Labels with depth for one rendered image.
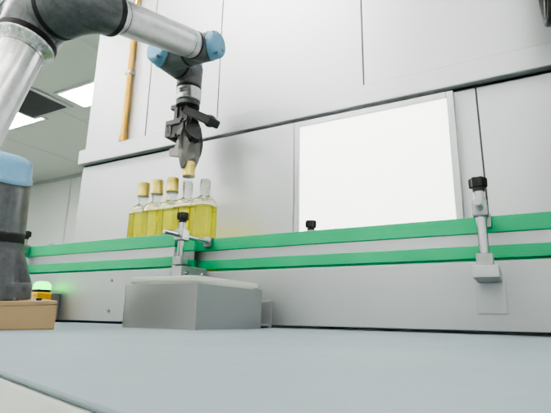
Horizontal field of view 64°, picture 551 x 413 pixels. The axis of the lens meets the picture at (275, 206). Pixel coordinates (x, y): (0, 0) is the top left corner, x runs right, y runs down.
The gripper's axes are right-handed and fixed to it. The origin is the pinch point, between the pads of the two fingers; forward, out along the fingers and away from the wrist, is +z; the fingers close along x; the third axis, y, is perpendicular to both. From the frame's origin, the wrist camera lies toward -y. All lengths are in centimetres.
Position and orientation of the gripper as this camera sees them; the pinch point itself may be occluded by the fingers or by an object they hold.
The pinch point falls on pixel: (188, 165)
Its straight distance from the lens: 130.8
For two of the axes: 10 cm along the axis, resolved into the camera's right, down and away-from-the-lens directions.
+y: -8.8, 1.0, 4.7
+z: -0.1, 9.7, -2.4
